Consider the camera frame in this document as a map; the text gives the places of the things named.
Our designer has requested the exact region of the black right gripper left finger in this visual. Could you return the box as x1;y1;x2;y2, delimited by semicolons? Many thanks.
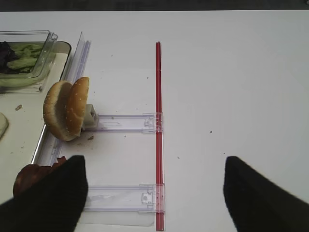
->
0;155;88;232

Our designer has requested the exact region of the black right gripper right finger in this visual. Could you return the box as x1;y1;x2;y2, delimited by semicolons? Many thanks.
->
223;156;309;232

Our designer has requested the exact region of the green lettuce pile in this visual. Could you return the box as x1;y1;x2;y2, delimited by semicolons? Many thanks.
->
0;43;43;87

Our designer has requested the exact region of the white metal tray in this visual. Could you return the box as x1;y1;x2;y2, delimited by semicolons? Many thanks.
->
0;42;71;197

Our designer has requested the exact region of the white bun pusher block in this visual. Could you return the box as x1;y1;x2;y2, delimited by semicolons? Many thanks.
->
83;104;98;130

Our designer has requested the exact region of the bottom bun on tray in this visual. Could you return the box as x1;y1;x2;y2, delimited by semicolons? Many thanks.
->
0;113;9;138

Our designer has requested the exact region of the sesame bun top rear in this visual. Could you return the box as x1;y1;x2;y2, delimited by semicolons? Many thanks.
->
65;77;89;137

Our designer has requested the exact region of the sesame bun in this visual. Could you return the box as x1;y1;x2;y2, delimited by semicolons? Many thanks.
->
65;77;89;137
43;81;76;141

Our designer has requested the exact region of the sesame bun top front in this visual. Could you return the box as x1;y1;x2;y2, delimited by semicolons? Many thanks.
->
43;81;76;141

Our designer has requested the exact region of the small food crumb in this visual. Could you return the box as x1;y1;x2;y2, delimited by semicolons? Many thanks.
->
15;104;23;111

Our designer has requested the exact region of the right red strip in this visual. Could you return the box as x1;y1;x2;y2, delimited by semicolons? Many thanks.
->
155;42;164;232

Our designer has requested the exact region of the clear plastic container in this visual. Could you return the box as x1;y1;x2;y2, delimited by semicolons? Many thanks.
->
0;30;58;93

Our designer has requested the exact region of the purple cabbage pile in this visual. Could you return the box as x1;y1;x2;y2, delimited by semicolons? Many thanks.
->
0;42;18;74

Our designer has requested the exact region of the lower right clear rail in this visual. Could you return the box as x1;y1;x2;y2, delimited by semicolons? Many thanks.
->
84;184;165;213

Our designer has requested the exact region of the clear rail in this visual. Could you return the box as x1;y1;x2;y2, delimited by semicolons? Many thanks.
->
82;113;163;133
84;184;165;213

